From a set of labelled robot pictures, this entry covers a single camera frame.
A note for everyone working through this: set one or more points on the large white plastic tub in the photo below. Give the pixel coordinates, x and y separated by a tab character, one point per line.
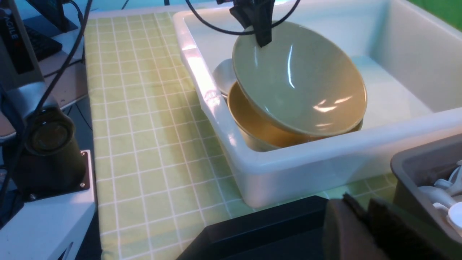
410	62

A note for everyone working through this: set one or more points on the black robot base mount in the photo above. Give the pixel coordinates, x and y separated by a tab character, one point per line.
43	159

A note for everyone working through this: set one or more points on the white sauce dish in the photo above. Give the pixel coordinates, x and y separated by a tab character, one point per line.
224	77

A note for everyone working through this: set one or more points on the green backdrop cloth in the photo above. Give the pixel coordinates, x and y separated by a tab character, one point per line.
449	11

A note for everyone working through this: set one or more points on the grey spoon bin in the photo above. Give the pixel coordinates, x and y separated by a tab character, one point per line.
422	166

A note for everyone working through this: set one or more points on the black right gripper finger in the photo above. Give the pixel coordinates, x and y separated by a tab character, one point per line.
381	232

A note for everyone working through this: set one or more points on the pile of white soup spoons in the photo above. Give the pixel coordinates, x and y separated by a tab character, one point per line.
445	195

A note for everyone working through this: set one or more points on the black keyboard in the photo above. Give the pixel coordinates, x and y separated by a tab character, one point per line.
43	46

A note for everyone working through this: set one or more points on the green checkered table mat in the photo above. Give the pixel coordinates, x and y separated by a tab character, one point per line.
161	174

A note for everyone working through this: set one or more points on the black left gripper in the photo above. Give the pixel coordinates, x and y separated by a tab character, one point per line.
256	13

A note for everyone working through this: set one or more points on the beige noodle bowl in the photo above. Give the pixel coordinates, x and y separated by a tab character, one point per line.
258	132
301	81

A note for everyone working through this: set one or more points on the beige noodle bowl in tub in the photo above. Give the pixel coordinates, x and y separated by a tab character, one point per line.
258	132

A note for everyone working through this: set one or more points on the black serving tray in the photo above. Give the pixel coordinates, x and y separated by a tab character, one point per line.
292	231

